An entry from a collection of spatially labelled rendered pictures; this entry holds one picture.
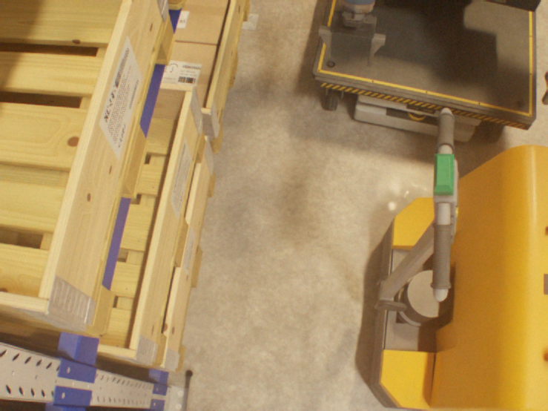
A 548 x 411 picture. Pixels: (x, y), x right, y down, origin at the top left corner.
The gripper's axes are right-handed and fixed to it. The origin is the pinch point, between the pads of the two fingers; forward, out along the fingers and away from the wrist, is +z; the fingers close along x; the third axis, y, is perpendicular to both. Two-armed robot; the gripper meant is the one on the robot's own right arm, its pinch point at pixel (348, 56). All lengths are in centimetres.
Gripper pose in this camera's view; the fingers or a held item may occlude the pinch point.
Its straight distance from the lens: 177.2
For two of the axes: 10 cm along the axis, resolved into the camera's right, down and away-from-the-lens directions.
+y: 2.1, -6.8, 7.0
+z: -0.4, 7.1, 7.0
